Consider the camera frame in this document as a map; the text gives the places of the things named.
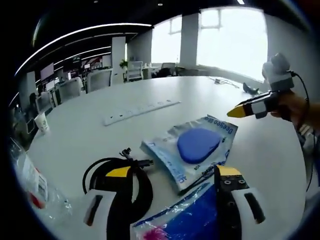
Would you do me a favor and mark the white office chair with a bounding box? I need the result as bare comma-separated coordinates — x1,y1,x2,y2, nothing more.
57,77,84,101
127,60,144,81
86,69,112,94

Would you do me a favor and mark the blue mouse pad pack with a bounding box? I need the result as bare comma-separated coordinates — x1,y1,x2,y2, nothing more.
139,114,239,197

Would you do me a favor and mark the blue plastic bag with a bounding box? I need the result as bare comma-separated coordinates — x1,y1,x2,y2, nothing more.
131,182,221,240

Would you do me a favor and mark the white power strip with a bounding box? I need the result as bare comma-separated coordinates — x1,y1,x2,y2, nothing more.
102,99,182,127

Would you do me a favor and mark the clear water bottle red label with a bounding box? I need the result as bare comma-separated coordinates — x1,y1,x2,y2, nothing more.
8,139,75,221

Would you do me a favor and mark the person's right hand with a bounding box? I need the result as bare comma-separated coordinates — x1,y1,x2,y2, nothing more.
270,89,311,124

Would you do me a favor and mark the small black gadget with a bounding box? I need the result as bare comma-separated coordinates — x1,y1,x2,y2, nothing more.
242,82,260,96

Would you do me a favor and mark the white table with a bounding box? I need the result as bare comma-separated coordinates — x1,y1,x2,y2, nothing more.
26,75,307,240

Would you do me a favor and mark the white charger with cable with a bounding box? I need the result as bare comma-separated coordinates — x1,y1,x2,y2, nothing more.
208,76,242,89

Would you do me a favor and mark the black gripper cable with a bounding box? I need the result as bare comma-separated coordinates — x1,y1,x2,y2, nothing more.
289,70,317,192

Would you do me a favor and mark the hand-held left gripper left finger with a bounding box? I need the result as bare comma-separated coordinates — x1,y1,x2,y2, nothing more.
83,165,134,240

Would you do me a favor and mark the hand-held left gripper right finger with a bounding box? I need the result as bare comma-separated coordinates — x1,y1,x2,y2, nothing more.
213,164,266,240

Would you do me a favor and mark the ceiling light strip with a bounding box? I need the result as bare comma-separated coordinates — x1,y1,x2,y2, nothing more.
14,23,153,76

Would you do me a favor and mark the small white paper cup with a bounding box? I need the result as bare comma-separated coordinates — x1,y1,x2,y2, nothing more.
34,111,51,134

